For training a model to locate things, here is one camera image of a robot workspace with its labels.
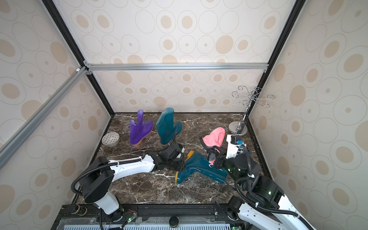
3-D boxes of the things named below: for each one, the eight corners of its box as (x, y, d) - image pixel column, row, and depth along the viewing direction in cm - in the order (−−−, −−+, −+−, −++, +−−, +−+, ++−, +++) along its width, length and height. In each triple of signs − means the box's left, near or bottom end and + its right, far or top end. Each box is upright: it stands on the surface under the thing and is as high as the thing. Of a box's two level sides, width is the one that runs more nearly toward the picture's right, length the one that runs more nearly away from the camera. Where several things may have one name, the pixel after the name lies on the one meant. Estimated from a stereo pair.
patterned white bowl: (104, 146, 102) (100, 141, 98) (108, 136, 107) (104, 131, 103) (118, 146, 102) (115, 141, 98) (122, 136, 107) (119, 132, 103)
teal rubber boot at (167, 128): (158, 147, 102) (151, 122, 81) (172, 128, 113) (170, 102, 92) (167, 151, 99) (162, 127, 79) (181, 132, 110) (179, 106, 90)
